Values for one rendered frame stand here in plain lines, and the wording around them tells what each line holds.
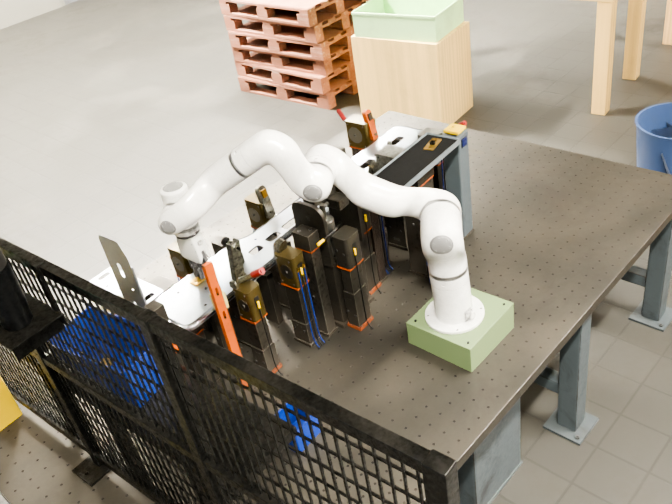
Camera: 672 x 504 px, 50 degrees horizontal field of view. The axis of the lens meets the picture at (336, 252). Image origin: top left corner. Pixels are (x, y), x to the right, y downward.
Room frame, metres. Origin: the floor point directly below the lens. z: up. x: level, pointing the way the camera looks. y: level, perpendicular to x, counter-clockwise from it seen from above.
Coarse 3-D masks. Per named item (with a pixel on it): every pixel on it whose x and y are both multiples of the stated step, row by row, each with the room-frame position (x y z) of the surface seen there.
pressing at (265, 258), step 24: (384, 144) 2.60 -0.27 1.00; (408, 144) 2.56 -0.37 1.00; (288, 216) 2.18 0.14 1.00; (240, 240) 2.09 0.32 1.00; (264, 240) 2.06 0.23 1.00; (216, 264) 1.97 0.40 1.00; (264, 264) 1.91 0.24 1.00; (192, 288) 1.86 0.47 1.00; (168, 312) 1.76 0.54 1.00; (192, 312) 1.73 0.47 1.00
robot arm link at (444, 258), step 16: (432, 208) 1.72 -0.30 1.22; (448, 208) 1.71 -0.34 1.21; (432, 224) 1.65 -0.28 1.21; (448, 224) 1.64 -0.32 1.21; (432, 240) 1.62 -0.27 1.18; (448, 240) 1.61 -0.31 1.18; (432, 256) 1.64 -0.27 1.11; (448, 256) 1.63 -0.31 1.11; (464, 256) 1.69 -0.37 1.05; (432, 272) 1.70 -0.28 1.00; (448, 272) 1.67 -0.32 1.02; (464, 272) 1.69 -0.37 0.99
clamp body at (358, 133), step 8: (352, 120) 2.75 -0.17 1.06; (360, 120) 2.73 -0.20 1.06; (352, 128) 2.73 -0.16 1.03; (360, 128) 2.70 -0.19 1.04; (368, 128) 2.69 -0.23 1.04; (352, 136) 2.73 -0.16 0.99; (360, 136) 2.70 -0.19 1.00; (368, 136) 2.69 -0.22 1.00; (352, 144) 2.74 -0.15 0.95; (360, 144) 2.71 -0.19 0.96; (368, 144) 2.69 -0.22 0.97; (352, 152) 2.75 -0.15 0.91
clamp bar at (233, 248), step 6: (222, 240) 1.77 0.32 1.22; (228, 240) 1.77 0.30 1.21; (234, 240) 1.75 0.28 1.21; (228, 246) 1.74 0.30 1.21; (234, 246) 1.74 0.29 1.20; (228, 252) 1.74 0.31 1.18; (234, 252) 1.74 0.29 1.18; (240, 252) 1.76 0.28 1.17; (228, 258) 1.75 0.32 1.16; (234, 258) 1.74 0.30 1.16; (240, 258) 1.76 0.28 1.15; (234, 264) 1.74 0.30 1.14; (240, 264) 1.76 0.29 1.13; (234, 270) 1.74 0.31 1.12; (240, 270) 1.76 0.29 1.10; (234, 276) 1.75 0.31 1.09; (240, 276) 1.77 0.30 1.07
